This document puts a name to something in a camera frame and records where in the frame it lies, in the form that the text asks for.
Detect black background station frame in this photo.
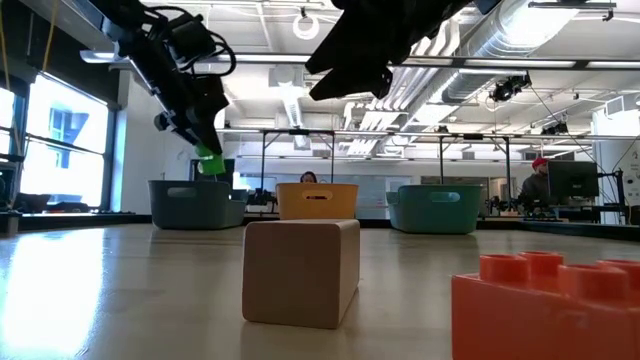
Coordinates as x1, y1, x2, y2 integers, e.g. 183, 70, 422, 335
259, 128, 336, 194
438, 133, 512, 216

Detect overhead light bar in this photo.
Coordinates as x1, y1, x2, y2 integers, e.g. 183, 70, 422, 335
79, 49, 640, 70

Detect black table rig frame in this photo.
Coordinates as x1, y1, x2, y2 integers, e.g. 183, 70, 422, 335
0, 212, 640, 242

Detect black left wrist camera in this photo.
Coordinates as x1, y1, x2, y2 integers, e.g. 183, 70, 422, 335
167, 14, 217, 61

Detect white ring ceiling fixture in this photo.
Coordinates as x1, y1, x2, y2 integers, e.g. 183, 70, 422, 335
292, 13, 321, 41

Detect silver ventilation duct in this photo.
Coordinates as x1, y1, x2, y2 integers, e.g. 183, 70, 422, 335
439, 0, 581, 104

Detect large bright window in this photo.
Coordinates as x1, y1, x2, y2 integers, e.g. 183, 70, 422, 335
19, 72, 109, 207

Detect pale wooden block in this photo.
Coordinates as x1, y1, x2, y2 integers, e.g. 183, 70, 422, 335
242, 218, 361, 330

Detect dark equipment by window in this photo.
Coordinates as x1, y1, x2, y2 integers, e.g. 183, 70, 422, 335
0, 162, 51, 214

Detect background robot arms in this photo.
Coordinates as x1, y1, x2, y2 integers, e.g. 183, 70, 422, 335
487, 194, 551, 219

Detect orange toy brick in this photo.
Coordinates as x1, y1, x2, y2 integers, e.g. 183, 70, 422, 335
451, 252, 640, 360

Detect yellow plastic bin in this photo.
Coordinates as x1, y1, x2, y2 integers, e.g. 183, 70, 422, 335
275, 182, 360, 221

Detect black computer monitor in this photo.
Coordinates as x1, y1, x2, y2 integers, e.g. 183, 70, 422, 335
547, 159, 600, 199

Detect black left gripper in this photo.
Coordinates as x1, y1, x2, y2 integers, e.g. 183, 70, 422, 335
119, 32, 231, 155

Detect grey-blue plastic bin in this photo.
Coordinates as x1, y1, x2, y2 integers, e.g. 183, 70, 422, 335
148, 179, 247, 230

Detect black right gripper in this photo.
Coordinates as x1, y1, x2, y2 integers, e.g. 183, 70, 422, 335
305, 0, 474, 101

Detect yellow hanging cable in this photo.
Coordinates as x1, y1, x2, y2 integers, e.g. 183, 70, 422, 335
0, 0, 11, 91
42, 0, 56, 71

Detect teal plastic bin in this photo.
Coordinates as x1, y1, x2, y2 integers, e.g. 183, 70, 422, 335
386, 184, 484, 235

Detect green toy brick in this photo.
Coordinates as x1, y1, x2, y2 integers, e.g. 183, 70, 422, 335
194, 144, 227, 176

